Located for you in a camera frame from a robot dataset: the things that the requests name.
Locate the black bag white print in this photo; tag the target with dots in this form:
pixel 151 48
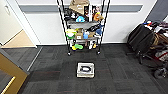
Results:
pixel 69 14

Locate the yellow green toy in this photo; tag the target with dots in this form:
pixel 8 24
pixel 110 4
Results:
pixel 77 47

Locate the brown wooden panel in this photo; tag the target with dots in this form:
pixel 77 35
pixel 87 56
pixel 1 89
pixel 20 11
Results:
pixel 10 71

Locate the blue cup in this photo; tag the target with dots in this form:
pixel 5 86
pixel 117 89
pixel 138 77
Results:
pixel 86 35

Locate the white door frame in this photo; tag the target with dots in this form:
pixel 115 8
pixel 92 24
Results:
pixel 29 23

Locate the long black box white print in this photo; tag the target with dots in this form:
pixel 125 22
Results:
pixel 94 27

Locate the small brown box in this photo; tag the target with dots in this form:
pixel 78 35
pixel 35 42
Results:
pixel 91 34

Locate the tall black white printed boxes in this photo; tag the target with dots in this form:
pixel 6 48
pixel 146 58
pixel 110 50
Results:
pixel 89 11

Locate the large tan cardboard box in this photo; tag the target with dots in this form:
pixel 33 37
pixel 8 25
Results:
pixel 78 6

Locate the yellow plush toy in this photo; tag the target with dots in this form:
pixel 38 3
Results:
pixel 70 30

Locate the orange white toy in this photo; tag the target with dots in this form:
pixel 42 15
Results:
pixel 92 45

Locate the blue plush toy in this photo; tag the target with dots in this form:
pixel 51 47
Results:
pixel 80 19

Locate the pale woven basket dark spots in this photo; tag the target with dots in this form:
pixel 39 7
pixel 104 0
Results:
pixel 78 74

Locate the green white toy bowl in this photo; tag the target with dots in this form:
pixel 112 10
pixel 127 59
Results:
pixel 70 34

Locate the orange brown plush toy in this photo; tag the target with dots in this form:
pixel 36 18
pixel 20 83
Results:
pixel 98 16

